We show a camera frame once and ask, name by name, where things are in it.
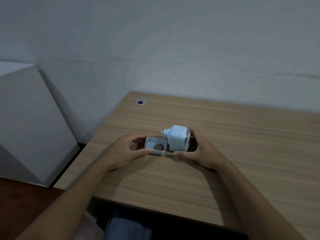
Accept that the person's right hand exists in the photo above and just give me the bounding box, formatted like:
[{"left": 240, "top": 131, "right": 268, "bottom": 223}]
[{"left": 173, "top": 128, "right": 227, "bottom": 170}]

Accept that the person's left hand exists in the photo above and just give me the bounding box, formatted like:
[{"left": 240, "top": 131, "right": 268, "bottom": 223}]
[{"left": 104, "top": 132, "right": 153, "bottom": 171}]

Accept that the small white square container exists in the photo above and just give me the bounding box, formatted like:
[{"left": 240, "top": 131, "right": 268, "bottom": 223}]
[{"left": 145, "top": 136, "right": 167, "bottom": 156}]

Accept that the white electric grinder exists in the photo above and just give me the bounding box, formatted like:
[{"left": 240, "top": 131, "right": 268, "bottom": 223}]
[{"left": 161, "top": 125, "right": 191, "bottom": 152}]

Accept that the person's left forearm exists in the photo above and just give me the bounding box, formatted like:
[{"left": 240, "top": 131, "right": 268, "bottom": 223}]
[{"left": 15, "top": 157, "right": 113, "bottom": 240}]

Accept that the person's right forearm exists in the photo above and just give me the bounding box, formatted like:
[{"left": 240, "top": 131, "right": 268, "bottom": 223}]
[{"left": 215, "top": 160, "right": 306, "bottom": 240}]

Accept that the person's blue jeans leg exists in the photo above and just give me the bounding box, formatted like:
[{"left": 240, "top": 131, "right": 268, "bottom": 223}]
[{"left": 104, "top": 207, "right": 153, "bottom": 240}]

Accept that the white cabinet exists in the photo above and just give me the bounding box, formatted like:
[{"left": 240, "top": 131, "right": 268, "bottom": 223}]
[{"left": 0, "top": 61, "right": 80, "bottom": 188}]

